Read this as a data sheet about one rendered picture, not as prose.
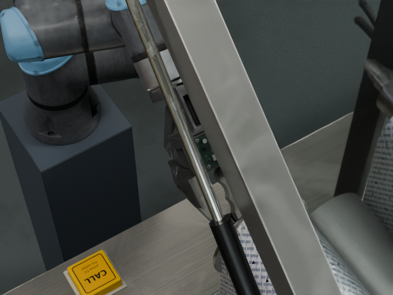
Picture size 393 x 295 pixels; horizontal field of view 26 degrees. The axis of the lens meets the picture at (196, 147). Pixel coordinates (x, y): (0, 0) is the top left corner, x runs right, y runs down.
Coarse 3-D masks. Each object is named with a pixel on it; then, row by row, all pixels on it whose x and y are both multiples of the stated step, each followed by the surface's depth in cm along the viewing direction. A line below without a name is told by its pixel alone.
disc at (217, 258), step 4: (240, 220) 106; (236, 224) 106; (240, 224) 106; (244, 224) 106; (236, 228) 106; (240, 228) 107; (216, 248) 108; (216, 252) 108; (216, 256) 109; (220, 256) 109; (216, 260) 110; (220, 260) 110; (216, 264) 110; (220, 264) 111; (216, 268) 111; (220, 268) 112
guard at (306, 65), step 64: (256, 0) 52; (320, 0) 53; (384, 0) 55; (256, 64) 52; (320, 64) 53; (384, 64) 55; (320, 128) 53; (384, 128) 55; (320, 192) 53; (384, 192) 55; (384, 256) 54
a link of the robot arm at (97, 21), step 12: (84, 0) 115; (96, 0) 114; (84, 12) 113; (96, 12) 113; (108, 12) 113; (96, 24) 113; (108, 24) 113; (96, 36) 114; (108, 36) 114; (120, 36) 113; (96, 48) 116; (108, 48) 116
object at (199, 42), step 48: (192, 0) 49; (144, 48) 51; (192, 48) 49; (192, 96) 51; (240, 96) 50; (192, 144) 52; (240, 144) 50; (240, 192) 51; (288, 192) 51; (288, 240) 51; (240, 288) 54; (288, 288) 51; (336, 288) 52
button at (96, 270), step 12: (96, 252) 148; (84, 264) 146; (96, 264) 146; (108, 264) 146; (72, 276) 145; (84, 276) 145; (96, 276) 145; (108, 276) 145; (84, 288) 144; (96, 288) 144; (108, 288) 144
